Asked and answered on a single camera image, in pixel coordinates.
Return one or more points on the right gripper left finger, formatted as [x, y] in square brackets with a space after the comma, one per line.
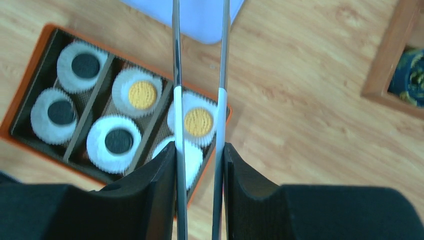
[139, 206]

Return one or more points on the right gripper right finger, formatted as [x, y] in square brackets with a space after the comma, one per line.
[258, 209]

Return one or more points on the metal tongs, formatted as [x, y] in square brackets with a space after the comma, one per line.
[181, 195]

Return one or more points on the black sandwich cookie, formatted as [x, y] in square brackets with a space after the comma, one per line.
[118, 141]
[61, 112]
[85, 66]

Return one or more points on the round yellow biscuit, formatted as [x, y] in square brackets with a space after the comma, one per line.
[142, 95]
[198, 122]

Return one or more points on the lavender cookie tray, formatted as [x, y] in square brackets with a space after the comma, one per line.
[200, 20]

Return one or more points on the orange compartment box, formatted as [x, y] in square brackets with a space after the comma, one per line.
[41, 74]

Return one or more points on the wooden divided organizer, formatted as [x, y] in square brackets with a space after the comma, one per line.
[393, 43]

